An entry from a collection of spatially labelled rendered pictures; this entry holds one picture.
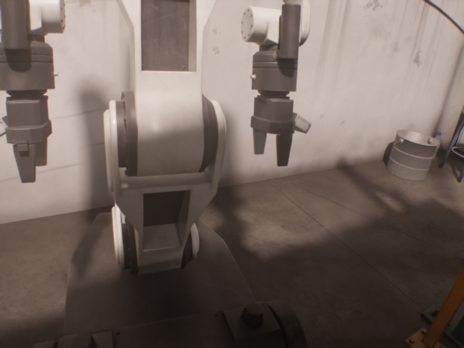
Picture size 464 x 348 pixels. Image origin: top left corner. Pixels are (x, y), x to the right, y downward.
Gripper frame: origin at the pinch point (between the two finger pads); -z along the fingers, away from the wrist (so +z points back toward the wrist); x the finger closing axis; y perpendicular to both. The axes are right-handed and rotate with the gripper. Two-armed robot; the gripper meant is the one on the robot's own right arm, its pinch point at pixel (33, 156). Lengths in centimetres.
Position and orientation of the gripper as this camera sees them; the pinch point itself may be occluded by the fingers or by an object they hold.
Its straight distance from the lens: 62.8
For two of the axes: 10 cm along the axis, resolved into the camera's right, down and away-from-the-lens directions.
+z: 0.3, -9.6, -2.7
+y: 9.4, -0.6, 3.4
